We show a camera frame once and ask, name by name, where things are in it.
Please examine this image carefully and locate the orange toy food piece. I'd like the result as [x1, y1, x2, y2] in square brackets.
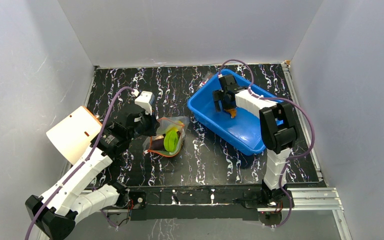
[226, 108, 237, 119]

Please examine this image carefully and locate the purple toy eggplant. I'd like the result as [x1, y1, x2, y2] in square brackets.
[149, 138, 166, 151]

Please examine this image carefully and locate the blue plastic bin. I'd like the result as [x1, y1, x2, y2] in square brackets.
[187, 69, 278, 156]

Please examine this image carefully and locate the clear zip bag orange zipper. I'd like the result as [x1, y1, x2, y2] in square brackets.
[142, 116, 190, 158]

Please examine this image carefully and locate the green toy leaf vegetable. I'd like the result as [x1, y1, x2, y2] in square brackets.
[164, 128, 180, 153]

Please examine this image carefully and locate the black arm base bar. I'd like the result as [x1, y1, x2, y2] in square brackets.
[125, 184, 295, 224]

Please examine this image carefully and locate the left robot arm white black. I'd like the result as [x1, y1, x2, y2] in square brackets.
[25, 103, 159, 240]

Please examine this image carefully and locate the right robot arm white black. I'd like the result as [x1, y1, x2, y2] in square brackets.
[212, 74, 299, 207]

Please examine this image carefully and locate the small clear marker box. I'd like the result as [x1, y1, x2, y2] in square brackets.
[198, 72, 214, 89]

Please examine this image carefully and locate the black marbled table mat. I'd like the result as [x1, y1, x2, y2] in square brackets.
[71, 63, 327, 188]

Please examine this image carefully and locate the white paper towel roll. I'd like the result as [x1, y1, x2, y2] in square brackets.
[46, 106, 102, 165]

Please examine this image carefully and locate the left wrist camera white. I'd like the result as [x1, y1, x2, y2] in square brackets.
[134, 91, 155, 115]

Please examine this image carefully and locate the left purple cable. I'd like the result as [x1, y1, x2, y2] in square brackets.
[23, 86, 139, 240]

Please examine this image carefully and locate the purple cable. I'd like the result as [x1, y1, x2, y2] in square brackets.
[23, 86, 139, 240]
[217, 59, 316, 229]

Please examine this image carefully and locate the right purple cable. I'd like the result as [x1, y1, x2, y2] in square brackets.
[217, 59, 316, 229]

